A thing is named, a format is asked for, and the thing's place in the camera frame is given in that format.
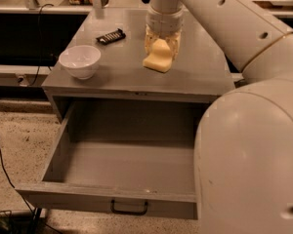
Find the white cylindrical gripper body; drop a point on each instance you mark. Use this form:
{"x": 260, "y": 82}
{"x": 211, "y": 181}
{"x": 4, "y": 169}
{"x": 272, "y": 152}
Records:
{"x": 164, "y": 23}

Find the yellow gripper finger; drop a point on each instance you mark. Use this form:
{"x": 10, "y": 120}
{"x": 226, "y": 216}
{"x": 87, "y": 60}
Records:
{"x": 173, "y": 42}
{"x": 150, "y": 38}

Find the yellow sponge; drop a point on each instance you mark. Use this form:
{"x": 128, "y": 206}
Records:
{"x": 160, "y": 57}

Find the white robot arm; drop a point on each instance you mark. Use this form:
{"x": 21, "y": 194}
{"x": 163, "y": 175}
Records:
{"x": 243, "y": 155}

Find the grey open drawer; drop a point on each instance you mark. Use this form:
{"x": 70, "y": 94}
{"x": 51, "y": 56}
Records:
{"x": 123, "y": 150}

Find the black snack bar wrapper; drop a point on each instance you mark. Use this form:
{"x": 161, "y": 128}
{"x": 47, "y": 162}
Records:
{"x": 111, "y": 37}

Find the grey cabinet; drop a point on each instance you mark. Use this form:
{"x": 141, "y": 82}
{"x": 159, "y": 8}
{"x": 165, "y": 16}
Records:
{"x": 199, "y": 73}

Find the white ceramic bowl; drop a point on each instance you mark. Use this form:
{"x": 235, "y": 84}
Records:
{"x": 81, "y": 61}

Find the black drawer handle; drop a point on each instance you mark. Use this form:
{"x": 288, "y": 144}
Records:
{"x": 129, "y": 208}

